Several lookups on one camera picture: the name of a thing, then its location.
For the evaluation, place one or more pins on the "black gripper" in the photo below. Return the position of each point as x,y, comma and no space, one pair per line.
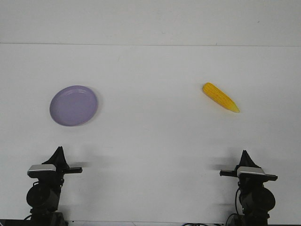
248,181
56,178

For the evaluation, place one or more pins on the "purple round plate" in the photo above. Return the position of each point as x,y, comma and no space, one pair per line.
73,106

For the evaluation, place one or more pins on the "yellow corn cob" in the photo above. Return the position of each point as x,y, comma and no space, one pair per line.
220,97

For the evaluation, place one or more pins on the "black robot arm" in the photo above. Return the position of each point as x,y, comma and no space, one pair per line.
252,200
44,195

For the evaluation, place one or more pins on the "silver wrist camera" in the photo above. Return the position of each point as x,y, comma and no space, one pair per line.
243,170
37,171

